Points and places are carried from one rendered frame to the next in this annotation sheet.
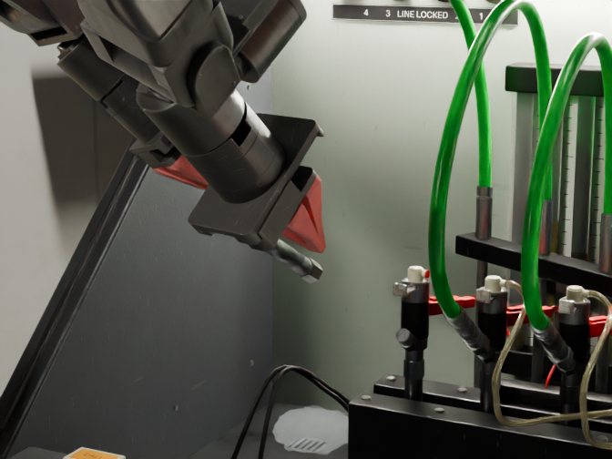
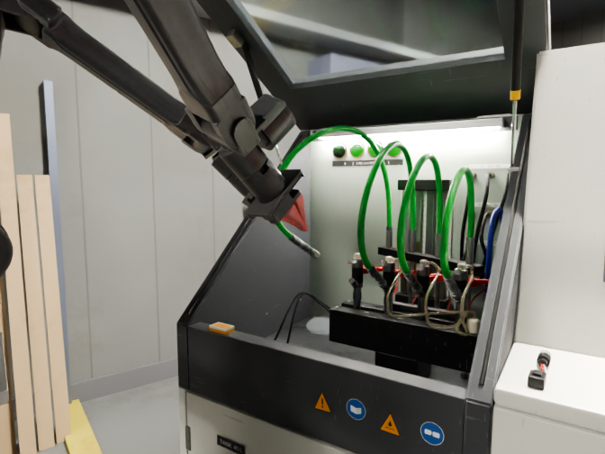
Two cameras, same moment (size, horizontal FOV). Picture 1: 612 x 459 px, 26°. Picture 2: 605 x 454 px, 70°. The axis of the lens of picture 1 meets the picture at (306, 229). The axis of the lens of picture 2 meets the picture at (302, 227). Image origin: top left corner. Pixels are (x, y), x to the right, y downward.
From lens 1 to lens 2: 0.29 m
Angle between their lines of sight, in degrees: 9
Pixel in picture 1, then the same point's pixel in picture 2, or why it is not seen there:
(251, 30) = (268, 122)
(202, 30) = (236, 108)
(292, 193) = (289, 199)
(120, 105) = (235, 180)
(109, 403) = (237, 308)
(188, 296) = (273, 269)
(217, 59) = (245, 124)
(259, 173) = (273, 188)
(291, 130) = (291, 174)
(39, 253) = not seen: hidden behind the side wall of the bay
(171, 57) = (220, 118)
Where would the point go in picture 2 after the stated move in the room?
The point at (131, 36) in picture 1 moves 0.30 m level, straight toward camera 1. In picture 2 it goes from (199, 105) to (81, 11)
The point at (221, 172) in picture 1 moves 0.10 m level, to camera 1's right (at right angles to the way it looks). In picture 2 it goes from (256, 187) to (320, 187)
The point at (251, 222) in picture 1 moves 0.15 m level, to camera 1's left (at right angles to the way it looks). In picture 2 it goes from (269, 210) to (176, 209)
